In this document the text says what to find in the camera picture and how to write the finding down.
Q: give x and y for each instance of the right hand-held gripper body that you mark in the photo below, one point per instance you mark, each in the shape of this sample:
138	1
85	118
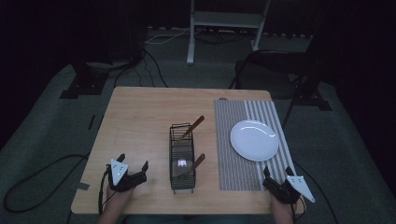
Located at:
288	190

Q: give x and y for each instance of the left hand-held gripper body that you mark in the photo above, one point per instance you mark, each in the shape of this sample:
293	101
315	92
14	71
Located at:
124	181

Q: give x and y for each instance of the person's right hand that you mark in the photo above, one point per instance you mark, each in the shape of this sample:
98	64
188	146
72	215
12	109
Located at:
280	205

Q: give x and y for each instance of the person's left hand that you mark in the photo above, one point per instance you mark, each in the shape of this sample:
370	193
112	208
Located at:
118	199

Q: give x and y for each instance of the grey striped placemat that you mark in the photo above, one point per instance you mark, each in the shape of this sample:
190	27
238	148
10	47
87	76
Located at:
236	174

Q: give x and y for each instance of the white plate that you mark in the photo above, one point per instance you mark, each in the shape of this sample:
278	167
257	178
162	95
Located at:
253	141

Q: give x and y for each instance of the grey tape piece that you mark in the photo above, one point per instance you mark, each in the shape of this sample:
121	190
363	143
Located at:
82	186

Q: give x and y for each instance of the black stand base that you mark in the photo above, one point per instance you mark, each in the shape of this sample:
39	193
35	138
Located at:
84	85

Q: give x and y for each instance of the black chair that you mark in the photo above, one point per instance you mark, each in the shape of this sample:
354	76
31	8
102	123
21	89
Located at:
274	62

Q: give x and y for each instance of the white metal stand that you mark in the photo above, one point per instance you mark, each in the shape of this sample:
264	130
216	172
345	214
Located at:
224	18

